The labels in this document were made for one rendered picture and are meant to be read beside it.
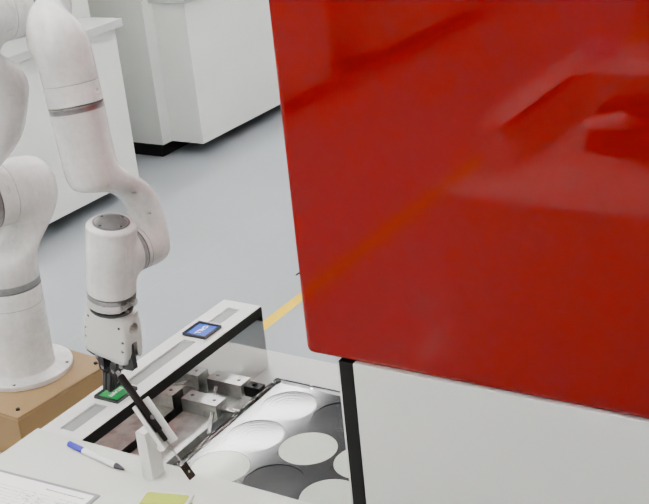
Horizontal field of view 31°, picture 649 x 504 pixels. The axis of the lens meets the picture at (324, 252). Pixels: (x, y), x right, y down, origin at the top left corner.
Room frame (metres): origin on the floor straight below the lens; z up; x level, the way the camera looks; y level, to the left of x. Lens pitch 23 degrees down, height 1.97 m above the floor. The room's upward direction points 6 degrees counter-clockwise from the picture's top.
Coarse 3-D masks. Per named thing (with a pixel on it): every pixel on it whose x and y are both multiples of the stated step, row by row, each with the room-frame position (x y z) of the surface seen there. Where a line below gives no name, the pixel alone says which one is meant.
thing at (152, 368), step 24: (216, 312) 2.15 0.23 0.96; (240, 312) 2.14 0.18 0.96; (216, 336) 2.04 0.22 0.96; (144, 360) 1.97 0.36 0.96; (168, 360) 1.97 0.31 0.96; (144, 384) 1.88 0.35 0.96; (72, 408) 1.82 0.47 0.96; (96, 408) 1.81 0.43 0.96; (120, 408) 1.80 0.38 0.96; (72, 432) 1.73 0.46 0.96
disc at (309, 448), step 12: (312, 432) 1.75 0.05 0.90; (288, 444) 1.72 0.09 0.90; (300, 444) 1.72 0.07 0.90; (312, 444) 1.71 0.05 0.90; (324, 444) 1.71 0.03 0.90; (336, 444) 1.71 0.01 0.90; (288, 456) 1.68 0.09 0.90; (300, 456) 1.68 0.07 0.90; (312, 456) 1.68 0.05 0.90; (324, 456) 1.67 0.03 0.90
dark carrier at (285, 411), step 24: (264, 408) 1.85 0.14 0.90; (288, 408) 1.84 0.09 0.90; (312, 408) 1.83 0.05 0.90; (336, 408) 1.83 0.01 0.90; (240, 432) 1.78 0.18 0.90; (264, 432) 1.77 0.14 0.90; (288, 432) 1.76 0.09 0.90; (336, 432) 1.74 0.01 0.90; (264, 456) 1.69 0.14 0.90; (336, 456) 1.67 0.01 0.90; (240, 480) 1.63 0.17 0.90; (264, 480) 1.62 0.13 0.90; (288, 480) 1.61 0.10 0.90; (312, 480) 1.60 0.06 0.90
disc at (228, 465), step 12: (204, 456) 1.71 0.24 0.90; (216, 456) 1.71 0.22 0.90; (228, 456) 1.70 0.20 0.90; (240, 456) 1.70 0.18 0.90; (192, 468) 1.68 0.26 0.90; (204, 468) 1.67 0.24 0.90; (216, 468) 1.67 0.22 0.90; (228, 468) 1.67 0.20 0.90; (240, 468) 1.66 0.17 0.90; (228, 480) 1.63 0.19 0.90
